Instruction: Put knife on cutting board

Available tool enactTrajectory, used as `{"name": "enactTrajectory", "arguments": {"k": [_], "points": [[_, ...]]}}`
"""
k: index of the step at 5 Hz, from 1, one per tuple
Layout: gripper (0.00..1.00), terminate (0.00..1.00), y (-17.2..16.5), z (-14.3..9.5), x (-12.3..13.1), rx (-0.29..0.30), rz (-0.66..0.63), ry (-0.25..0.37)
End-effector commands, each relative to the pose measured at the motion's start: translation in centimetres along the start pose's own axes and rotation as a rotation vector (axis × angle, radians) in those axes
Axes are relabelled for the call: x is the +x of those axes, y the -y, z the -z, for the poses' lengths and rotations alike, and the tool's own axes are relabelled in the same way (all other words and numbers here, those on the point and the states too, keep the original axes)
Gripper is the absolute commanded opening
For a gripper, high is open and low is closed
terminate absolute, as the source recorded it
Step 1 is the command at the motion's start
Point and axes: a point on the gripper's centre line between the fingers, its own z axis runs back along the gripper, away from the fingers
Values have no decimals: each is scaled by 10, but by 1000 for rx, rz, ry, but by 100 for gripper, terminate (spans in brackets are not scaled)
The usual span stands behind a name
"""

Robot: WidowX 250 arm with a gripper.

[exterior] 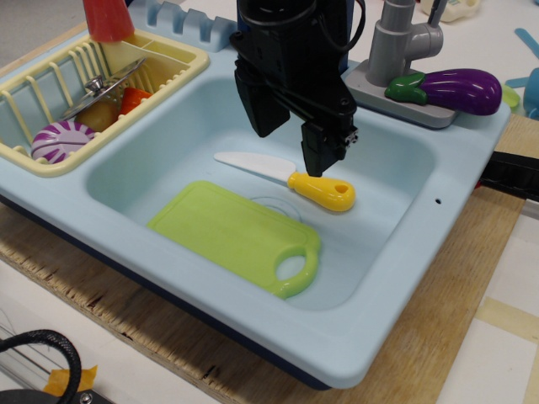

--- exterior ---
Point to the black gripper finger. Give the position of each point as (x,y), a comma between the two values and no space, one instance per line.
(264,112)
(323,147)

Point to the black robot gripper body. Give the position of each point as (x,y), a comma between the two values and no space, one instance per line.
(299,49)

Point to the white knife yellow handle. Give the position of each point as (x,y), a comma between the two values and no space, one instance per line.
(332,194)

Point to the green plastic cutting board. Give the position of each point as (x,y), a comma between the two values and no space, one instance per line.
(258,244)

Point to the wooden base board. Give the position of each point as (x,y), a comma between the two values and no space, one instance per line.
(468,335)

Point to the light blue toy sink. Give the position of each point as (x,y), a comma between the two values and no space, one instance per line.
(411,185)

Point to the grey toy faucet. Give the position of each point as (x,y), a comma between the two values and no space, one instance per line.
(396,43)

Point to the orange toy carrot piece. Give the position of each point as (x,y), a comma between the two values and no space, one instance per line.
(132,97)

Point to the purple toy eggplant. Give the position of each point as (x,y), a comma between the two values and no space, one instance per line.
(471,91)

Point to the cream toy appliance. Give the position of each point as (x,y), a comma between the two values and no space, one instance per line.
(448,11)

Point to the yellow toy potato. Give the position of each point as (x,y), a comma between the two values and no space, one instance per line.
(99,116)

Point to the metal pot lid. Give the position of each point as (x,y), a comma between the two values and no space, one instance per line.
(99,88)

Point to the red plastic cup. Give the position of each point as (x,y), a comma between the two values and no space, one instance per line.
(108,21)

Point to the black clamp at right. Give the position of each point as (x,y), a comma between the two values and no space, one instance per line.
(511,174)

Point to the yellow dish drying rack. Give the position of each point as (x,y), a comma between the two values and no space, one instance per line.
(42,92)

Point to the teal plastic cup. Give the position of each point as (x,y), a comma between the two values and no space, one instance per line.
(530,97)

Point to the purple white toy cabbage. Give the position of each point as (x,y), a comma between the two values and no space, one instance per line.
(57,141)

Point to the blue plastic utensil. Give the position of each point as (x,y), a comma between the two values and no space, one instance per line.
(528,40)

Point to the orange tape piece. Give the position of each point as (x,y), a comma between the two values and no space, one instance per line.
(59,378)

